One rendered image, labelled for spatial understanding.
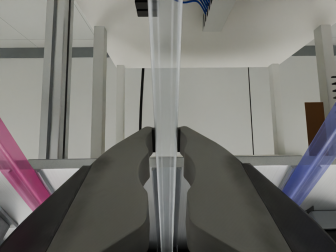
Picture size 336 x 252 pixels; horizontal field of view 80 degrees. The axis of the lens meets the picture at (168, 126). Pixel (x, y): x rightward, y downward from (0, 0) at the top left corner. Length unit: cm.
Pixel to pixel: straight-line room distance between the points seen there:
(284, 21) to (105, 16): 49
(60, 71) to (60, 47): 5
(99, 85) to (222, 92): 153
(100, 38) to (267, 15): 46
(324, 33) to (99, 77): 65
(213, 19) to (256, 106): 158
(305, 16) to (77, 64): 186
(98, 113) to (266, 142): 172
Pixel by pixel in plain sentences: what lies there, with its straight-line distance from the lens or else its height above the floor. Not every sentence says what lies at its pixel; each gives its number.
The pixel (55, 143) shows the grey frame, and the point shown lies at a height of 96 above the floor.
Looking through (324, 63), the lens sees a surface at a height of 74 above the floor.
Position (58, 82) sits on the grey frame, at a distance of 47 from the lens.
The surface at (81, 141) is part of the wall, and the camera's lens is 200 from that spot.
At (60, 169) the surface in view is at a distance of 18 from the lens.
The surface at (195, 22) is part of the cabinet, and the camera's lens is 64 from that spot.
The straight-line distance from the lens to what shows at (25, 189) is 20.
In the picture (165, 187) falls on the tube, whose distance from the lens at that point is 16.
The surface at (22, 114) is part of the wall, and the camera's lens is 229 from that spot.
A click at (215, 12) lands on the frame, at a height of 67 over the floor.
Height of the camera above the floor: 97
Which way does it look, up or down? 6 degrees down
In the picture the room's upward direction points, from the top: 179 degrees clockwise
